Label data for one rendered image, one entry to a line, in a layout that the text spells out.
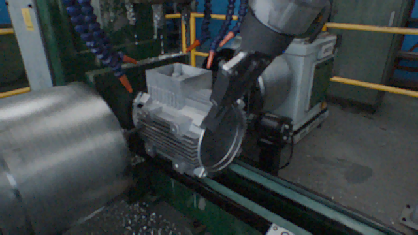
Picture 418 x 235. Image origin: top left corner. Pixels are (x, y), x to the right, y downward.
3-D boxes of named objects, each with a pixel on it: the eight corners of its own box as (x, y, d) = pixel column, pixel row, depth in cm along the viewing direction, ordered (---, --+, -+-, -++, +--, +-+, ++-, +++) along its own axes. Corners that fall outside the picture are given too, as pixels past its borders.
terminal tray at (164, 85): (147, 99, 68) (144, 70, 65) (179, 89, 75) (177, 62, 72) (180, 112, 60) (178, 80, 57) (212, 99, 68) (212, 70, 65)
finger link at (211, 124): (230, 107, 49) (228, 108, 49) (215, 131, 54) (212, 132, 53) (219, 96, 50) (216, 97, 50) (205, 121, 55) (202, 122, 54)
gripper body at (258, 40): (270, 3, 43) (243, 51, 49) (238, 5, 37) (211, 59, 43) (307, 32, 40) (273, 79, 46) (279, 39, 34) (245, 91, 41)
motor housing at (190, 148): (139, 158, 71) (130, 89, 63) (191, 133, 84) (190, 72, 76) (194, 194, 59) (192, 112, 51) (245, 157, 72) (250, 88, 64)
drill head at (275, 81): (180, 123, 91) (177, 47, 81) (250, 92, 119) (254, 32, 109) (243, 150, 76) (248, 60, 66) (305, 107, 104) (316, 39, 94)
